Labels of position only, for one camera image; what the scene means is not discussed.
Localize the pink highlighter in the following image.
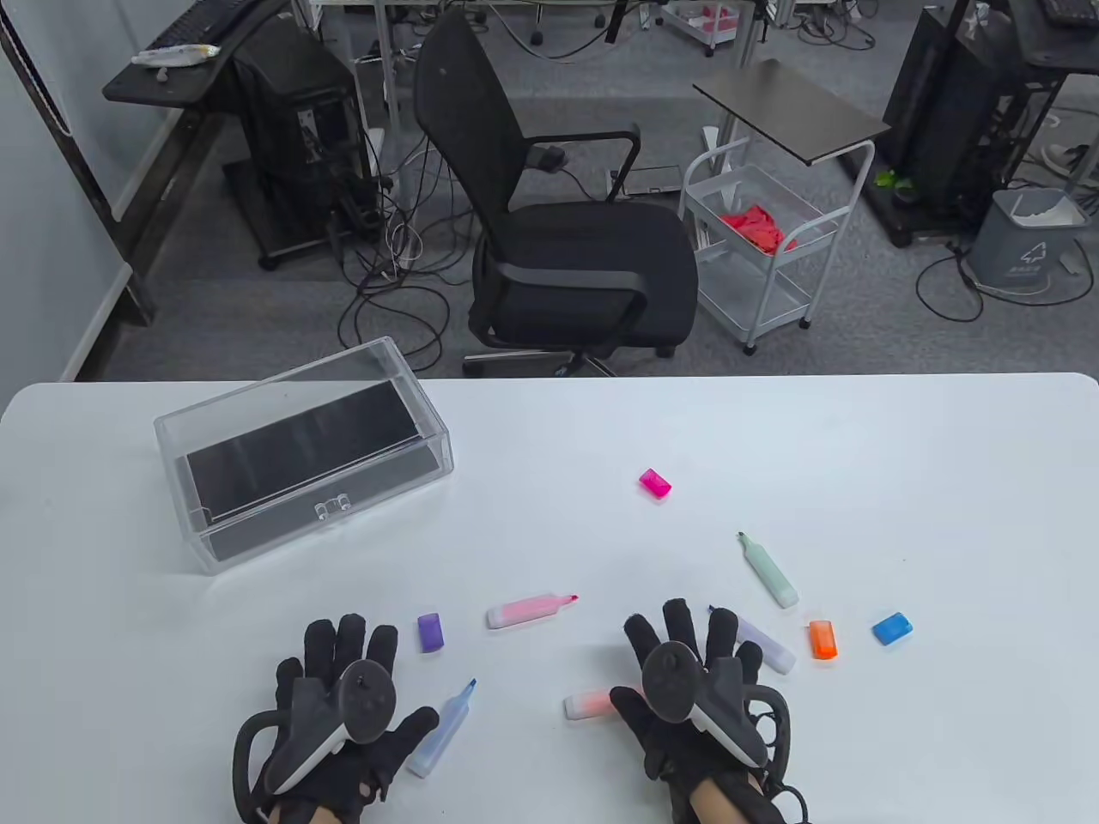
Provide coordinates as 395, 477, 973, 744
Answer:
486, 593, 580, 630

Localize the black metal frame post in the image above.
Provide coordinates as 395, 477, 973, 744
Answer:
0, 13, 157, 327

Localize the black office chair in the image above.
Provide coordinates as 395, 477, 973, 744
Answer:
414, 9, 700, 379

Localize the white rolling cart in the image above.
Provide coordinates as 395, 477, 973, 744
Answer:
678, 137, 877, 356

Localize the person's left hand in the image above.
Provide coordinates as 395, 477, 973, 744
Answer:
249, 613, 440, 809

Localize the black and white controller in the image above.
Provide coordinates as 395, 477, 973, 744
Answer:
642, 642, 795, 803
234, 659, 398, 812

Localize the purple highlighter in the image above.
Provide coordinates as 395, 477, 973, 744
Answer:
709, 605, 797, 675

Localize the small white cart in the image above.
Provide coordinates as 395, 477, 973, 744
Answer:
659, 0, 748, 58

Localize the person's right forearm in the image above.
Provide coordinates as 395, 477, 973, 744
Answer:
687, 777, 765, 824

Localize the black looped cable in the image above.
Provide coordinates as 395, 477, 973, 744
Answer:
915, 249, 1096, 323

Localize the dark brown side table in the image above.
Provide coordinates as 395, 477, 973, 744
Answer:
693, 58, 891, 166

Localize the black computer tower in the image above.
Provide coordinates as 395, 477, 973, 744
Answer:
883, 7, 1027, 220
222, 21, 387, 271

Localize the white tube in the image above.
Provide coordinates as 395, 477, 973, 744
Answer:
131, 43, 222, 68

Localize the green highlighter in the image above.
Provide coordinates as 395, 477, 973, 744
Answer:
737, 531, 800, 610

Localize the red cloth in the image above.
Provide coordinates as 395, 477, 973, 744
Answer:
720, 203, 798, 255

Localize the clear acrylic drawer box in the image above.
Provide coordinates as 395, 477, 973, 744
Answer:
155, 336, 454, 574

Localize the blue highlighter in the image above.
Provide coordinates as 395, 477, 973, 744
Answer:
405, 678, 478, 779

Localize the gray trash bin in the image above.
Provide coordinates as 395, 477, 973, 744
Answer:
968, 188, 1090, 288

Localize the orange highlighter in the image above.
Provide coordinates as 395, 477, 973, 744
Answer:
564, 687, 645, 720

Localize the tangle of floor cables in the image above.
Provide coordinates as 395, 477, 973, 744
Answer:
326, 129, 452, 374

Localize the person's right hand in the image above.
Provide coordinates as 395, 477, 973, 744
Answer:
610, 598, 792, 796

